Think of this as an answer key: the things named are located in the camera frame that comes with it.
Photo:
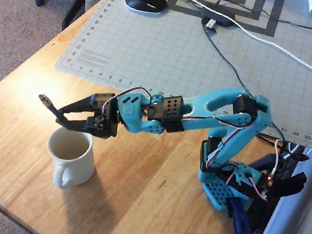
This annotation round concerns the blue and silver pen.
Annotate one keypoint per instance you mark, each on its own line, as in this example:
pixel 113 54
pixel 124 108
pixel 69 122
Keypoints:
pixel 46 101

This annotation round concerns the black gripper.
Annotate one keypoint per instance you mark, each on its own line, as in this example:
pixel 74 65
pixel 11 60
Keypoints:
pixel 103 114

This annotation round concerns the blue table clamp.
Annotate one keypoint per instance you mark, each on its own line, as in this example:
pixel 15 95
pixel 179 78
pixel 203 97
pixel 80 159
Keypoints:
pixel 239 219

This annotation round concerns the black and silver computer mouse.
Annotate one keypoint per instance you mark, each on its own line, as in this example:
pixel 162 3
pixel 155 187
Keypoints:
pixel 146 1

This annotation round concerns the black and white patterned sheet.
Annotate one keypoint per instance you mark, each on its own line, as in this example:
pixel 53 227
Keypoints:
pixel 266 21

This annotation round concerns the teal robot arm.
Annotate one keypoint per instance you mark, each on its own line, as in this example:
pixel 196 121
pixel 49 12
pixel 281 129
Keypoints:
pixel 206 101

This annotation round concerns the grey gridded cutting mat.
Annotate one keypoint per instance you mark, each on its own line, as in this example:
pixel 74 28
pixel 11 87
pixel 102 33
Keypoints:
pixel 160 52

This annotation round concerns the black usb hub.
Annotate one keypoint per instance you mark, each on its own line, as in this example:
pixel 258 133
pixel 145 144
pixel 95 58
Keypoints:
pixel 218 15

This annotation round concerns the cream ceramic mug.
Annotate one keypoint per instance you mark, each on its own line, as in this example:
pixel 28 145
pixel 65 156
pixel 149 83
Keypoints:
pixel 75 160

